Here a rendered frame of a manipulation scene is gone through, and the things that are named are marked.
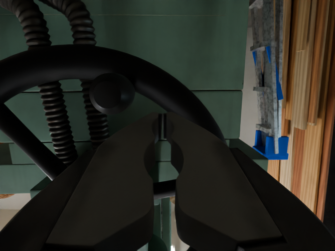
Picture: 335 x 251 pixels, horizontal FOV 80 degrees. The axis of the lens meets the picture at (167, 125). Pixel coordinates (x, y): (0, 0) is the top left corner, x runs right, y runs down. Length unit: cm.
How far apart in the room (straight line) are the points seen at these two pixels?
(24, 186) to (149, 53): 34
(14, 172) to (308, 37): 173
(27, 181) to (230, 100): 40
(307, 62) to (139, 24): 150
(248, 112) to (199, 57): 272
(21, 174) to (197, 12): 42
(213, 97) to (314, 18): 148
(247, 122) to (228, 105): 271
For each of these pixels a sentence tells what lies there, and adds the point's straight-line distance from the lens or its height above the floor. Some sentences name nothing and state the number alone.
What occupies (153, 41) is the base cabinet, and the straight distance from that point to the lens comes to 36.
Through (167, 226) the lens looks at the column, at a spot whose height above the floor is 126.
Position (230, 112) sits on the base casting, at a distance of 38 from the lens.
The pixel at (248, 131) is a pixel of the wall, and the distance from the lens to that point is 312.
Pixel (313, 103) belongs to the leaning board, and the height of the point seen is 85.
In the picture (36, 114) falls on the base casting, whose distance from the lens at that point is 42.
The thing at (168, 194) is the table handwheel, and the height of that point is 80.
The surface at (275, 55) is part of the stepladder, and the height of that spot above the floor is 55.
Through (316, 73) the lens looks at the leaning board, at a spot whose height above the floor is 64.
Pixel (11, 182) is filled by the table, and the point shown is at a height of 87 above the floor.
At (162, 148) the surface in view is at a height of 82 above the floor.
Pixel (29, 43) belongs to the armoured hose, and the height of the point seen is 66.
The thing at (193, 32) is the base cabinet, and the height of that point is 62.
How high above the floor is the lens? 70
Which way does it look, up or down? 12 degrees up
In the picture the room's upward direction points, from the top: 180 degrees clockwise
